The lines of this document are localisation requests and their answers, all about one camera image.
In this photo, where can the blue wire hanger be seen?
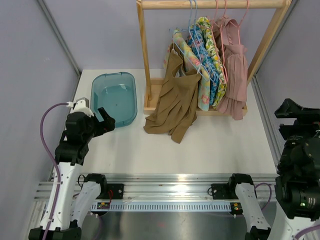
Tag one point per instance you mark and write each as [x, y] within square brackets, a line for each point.
[199, 50]
[190, 59]

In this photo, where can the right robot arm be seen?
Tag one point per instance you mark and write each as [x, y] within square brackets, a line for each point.
[297, 186]

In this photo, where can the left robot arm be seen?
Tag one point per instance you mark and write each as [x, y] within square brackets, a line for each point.
[65, 213]

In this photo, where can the pastel floral skirt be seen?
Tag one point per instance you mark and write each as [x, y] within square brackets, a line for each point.
[203, 101]

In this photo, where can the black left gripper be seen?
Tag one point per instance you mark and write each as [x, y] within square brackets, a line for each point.
[107, 125]

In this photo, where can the blue floral skirt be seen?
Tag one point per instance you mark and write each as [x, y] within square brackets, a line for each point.
[213, 85]

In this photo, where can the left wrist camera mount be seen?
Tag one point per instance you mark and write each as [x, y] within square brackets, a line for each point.
[80, 105]

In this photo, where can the yellow lemon print skirt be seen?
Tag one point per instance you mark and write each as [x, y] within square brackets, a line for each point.
[214, 53]

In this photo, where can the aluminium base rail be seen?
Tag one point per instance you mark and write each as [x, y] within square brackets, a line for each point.
[166, 193]

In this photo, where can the teal plastic basin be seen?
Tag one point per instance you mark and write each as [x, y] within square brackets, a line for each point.
[116, 93]

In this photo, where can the wooden clothes rack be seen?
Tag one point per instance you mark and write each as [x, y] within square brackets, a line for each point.
[153, 84]

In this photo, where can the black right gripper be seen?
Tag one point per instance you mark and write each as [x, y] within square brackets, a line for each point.
[308, 118]

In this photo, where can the brown pleated skirt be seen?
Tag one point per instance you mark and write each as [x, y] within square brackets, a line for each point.
[176, 107]

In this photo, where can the pink pleated skirt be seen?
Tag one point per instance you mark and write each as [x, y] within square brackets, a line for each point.
[236, 65]

